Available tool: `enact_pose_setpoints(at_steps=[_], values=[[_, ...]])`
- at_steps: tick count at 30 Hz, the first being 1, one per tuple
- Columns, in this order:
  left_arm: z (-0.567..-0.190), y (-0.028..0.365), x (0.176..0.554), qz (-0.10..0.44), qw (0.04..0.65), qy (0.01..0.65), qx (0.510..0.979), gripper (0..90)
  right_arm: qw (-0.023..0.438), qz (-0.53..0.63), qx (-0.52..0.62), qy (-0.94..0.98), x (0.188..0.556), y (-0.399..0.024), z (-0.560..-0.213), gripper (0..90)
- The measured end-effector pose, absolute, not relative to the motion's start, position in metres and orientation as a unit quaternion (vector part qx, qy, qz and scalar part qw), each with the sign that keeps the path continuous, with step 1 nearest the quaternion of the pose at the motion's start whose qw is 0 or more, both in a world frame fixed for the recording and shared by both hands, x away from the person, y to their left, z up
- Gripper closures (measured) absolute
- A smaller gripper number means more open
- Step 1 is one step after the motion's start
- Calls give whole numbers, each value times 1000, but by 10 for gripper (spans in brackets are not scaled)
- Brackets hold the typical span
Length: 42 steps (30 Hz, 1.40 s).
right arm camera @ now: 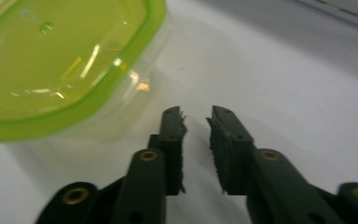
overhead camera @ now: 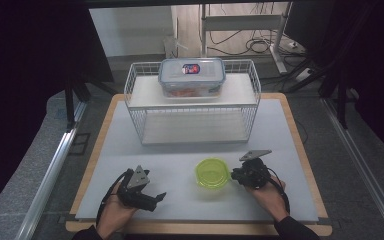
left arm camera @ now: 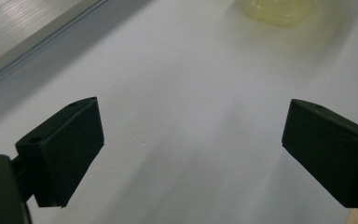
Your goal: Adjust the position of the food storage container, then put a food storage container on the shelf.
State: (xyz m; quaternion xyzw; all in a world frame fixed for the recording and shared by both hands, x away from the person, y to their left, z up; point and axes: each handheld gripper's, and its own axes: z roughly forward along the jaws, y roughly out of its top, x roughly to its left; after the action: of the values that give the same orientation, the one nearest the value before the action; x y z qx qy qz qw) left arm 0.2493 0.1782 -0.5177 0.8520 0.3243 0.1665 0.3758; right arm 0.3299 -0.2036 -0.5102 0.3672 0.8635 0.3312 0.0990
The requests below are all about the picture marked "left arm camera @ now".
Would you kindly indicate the yellow-green translucent bowl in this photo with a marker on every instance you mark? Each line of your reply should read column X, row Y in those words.
column 279, row 11

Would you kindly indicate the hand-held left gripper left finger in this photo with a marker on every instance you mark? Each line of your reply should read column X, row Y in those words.
column 62, row 149

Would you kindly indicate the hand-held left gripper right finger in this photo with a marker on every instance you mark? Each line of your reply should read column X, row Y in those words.
column 332, row 149

